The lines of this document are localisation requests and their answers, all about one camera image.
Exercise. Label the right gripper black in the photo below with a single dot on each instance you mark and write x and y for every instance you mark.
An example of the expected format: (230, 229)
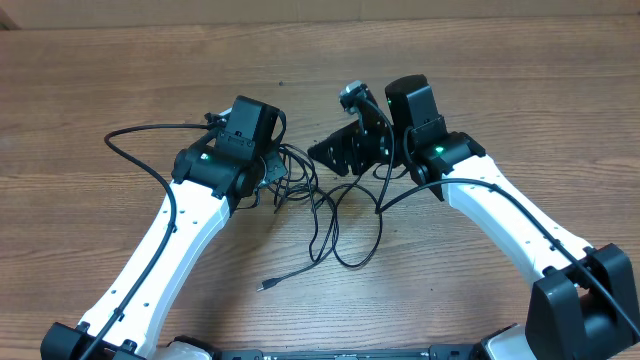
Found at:
(344, 142)

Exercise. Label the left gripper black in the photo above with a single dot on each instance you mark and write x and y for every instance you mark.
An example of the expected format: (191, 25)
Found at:
(275, 165)

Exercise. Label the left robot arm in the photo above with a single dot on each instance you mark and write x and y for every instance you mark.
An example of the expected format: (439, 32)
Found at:
(237, 155)

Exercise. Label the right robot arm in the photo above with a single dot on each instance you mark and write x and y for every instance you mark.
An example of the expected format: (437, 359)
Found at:
(583, 300)

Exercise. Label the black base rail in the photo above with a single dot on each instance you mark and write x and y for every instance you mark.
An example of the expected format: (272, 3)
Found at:
(345, 355)

